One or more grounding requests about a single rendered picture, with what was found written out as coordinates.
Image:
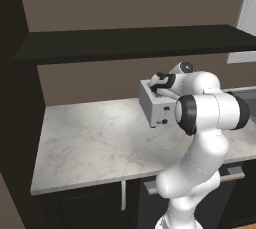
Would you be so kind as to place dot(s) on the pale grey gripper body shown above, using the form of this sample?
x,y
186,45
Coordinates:
x,y
166,92

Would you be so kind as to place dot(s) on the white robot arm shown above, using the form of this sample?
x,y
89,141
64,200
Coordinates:
x,y
206,146

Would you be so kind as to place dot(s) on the black toaster lever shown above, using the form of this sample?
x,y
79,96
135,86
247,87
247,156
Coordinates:
x,y
166,108

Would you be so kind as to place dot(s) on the silver toaster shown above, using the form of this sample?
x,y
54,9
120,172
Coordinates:
x,y
149,106

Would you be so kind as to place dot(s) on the black toaster knob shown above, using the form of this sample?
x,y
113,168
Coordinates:
x,y
164,121

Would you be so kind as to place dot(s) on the white window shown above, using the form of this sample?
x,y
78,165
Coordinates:
x,y
248,23

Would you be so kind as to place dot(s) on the dark dishwasher front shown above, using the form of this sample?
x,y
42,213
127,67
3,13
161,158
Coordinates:
x,y
148,211

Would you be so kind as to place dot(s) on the dark narrow cupboard door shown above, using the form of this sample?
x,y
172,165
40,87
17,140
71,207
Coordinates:
x,y
247,199

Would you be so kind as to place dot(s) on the tall dark cupboard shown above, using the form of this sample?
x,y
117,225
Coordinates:
x,y
16,106

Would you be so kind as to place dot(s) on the dark wall shelf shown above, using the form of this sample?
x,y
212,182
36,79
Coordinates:
x,y
126,44

